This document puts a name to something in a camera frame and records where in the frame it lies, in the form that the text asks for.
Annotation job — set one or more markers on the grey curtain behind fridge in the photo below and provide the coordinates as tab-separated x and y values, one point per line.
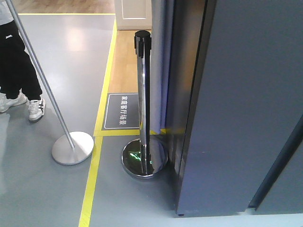
161	34

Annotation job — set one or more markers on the dark grey fridge body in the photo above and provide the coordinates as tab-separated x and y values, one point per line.
282	189

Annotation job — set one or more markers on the open white fridge door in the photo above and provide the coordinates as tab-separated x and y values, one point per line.
249	101

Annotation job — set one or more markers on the dark floor sign sticker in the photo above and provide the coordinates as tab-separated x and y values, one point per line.
121	112

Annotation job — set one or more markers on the chrome barrier stanchion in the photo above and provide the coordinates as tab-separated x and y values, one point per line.
144	157

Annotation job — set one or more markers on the white panel door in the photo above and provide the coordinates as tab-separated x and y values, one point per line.
133	14

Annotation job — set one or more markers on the person in black trousers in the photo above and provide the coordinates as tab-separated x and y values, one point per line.
18	79

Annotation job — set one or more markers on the steel stanchion post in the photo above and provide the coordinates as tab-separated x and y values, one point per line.
73	147

